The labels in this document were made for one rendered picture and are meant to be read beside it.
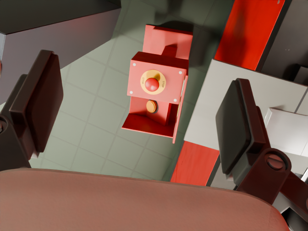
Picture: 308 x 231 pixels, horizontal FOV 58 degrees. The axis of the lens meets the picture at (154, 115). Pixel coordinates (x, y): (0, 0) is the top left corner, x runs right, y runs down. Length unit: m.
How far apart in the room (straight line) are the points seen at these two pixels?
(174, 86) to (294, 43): 0.31
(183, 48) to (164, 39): 0.11
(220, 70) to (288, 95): 0.14
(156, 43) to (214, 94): 0.91
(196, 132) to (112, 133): 1.24
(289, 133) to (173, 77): 0.33
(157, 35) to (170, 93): 0.67
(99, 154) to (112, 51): 0.70
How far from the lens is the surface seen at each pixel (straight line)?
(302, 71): 0.68
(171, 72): 0.77
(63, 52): 0.97
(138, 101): 0.89
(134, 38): 1.57
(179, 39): 1.42
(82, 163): 1.98
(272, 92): 0.57
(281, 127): 0.61
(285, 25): 0.68
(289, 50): 0.69
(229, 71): 0.54
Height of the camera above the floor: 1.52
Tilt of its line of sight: 65 degrees down
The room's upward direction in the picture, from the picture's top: 163 degrees counter-clockwise
